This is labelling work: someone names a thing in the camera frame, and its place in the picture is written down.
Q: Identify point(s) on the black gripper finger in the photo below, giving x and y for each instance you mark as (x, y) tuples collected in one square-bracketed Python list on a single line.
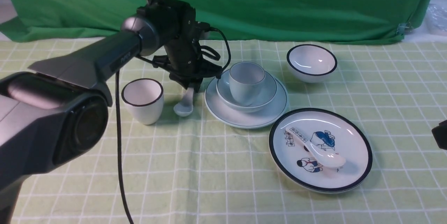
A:
[(195, 84)]

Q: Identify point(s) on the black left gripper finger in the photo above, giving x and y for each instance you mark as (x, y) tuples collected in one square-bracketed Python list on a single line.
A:
[(185, 83)]

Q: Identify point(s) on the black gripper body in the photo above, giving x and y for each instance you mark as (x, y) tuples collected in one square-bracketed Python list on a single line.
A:
[(179, 33)]

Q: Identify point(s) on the pale blue ceramic spoon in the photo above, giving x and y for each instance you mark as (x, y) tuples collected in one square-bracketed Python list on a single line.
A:
[(184, 108)]

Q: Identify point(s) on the pale blue cup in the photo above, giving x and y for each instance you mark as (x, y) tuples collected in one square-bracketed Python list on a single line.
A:
[(245, 81)]

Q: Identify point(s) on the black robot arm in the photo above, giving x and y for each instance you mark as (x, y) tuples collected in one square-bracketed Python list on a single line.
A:
[(58, 110)]

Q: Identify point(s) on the pale blue bowl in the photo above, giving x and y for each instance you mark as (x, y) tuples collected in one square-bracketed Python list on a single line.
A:
[(266, 95)]

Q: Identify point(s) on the white cup black rim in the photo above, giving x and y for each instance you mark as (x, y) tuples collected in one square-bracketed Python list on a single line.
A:
[(144, 99)]

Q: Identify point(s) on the pale blue large plate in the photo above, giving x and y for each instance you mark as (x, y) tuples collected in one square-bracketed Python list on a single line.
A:
[(246, 120)]

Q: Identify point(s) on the green checkered tablecloth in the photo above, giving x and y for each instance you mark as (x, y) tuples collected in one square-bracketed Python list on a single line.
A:
[(197, 170)]

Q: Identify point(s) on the white bowl black rim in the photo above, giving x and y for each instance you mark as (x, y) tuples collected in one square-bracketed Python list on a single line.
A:
[(311, 63)]

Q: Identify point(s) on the white illustrated spoon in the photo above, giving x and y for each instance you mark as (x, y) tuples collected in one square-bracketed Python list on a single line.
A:
[(324, 154)]

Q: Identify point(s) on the white illustrated plate black rim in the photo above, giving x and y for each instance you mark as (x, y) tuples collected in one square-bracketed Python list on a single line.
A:
[(297, 164)]

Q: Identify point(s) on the green backdrop cloth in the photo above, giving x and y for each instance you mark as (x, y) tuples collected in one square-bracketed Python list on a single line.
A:
[(341, 21)]

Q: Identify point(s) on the metal clip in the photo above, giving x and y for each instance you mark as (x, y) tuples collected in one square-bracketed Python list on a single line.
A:
[(404, 28)]

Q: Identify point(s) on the black right gripper tip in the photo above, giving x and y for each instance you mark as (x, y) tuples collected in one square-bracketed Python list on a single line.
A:
[(440, 135)]

